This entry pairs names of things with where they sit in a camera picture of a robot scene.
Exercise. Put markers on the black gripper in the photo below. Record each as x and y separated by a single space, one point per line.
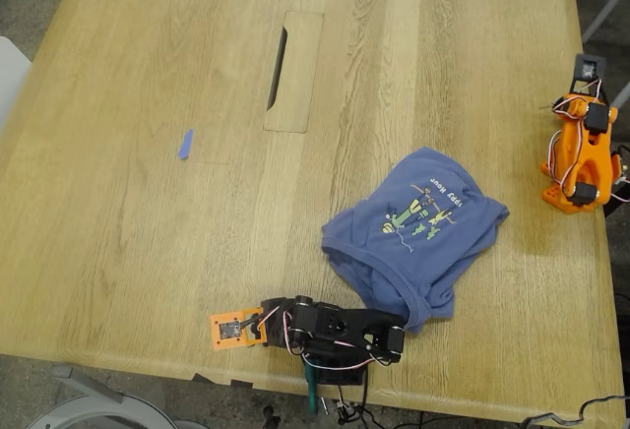
274 309

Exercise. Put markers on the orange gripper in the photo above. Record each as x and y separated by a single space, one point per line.
582 86

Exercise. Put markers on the blue printed T-shirt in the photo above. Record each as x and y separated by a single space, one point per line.
418 242

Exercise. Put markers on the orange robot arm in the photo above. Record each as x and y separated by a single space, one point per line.
583 163

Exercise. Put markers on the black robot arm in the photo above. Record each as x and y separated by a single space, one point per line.
344 325

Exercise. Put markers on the light grey metal leg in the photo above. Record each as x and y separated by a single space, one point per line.
605 8
621 94

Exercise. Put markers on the black tape piece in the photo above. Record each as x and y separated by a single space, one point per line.
202 378
241 383

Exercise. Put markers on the teal table clamp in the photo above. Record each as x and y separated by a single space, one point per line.
311 389

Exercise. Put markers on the small silver metal plug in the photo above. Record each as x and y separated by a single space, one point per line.
324 405

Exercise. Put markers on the black table clamp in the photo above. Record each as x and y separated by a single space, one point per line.
617 205

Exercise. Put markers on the grey round stool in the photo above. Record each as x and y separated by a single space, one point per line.
98 392

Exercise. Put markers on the short blue tape piece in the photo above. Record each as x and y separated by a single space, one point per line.
185 143

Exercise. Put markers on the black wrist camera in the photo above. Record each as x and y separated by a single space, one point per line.
588 72

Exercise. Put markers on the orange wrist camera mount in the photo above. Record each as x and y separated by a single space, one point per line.
235 329

